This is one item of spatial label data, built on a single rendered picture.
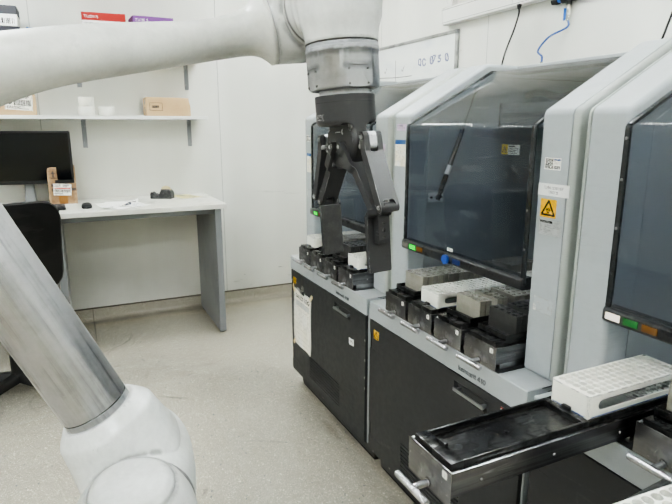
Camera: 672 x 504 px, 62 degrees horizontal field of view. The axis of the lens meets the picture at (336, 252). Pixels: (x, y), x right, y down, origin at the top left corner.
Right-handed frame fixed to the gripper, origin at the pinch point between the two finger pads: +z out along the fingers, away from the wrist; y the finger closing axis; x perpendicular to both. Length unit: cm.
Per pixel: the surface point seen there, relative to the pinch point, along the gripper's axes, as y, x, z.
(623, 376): -14, 70, 40
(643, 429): -5, 65, 47
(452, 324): -69, 65, 43
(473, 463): -9, 26, 44
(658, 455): -1, 65, 51
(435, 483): -12, 20, 48
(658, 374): -11, 78, 41
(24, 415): -232, -74, 110
